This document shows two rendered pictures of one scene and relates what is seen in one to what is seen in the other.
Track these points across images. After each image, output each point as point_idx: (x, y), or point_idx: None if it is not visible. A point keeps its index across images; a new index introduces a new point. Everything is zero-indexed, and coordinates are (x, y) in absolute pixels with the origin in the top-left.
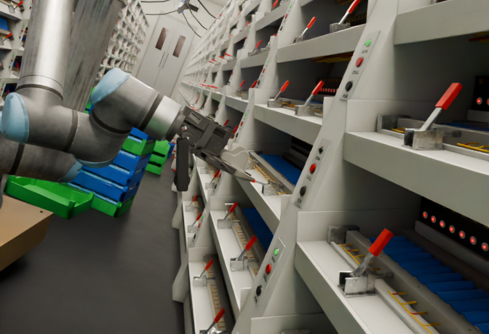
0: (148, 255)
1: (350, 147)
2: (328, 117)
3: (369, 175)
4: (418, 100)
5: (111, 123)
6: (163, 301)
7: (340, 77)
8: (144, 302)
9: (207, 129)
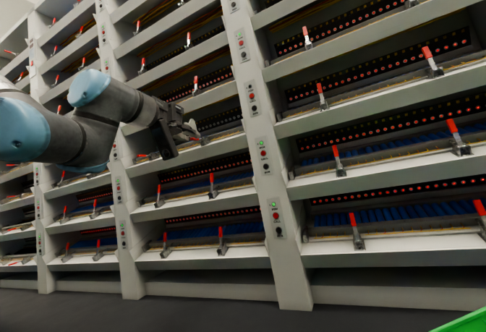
0: (68, 309)
1: (269, 73)
2: (238, 74)
3: (270, 90)
4: (265, 56)
5: (112, 116)
6: (135, 304)
7: (176, 88)
8: (126, 315)
9: (172, 107)
